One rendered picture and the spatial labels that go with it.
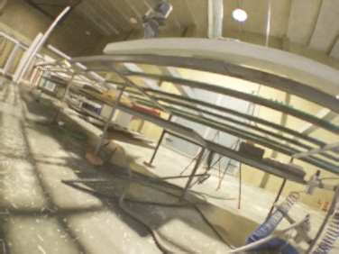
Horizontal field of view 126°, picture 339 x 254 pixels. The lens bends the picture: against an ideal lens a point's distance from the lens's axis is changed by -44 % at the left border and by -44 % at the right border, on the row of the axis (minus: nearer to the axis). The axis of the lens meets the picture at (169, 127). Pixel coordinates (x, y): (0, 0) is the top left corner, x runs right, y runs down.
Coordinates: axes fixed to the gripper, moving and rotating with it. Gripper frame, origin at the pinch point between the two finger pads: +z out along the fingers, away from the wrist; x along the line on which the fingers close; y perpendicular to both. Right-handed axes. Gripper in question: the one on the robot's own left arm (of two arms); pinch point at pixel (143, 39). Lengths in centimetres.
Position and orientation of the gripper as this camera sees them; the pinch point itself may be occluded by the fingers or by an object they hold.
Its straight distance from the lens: 98.1
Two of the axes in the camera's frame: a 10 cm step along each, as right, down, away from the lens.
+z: -3.9, 9.2, -0.7
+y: -8.1, -3.0, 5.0
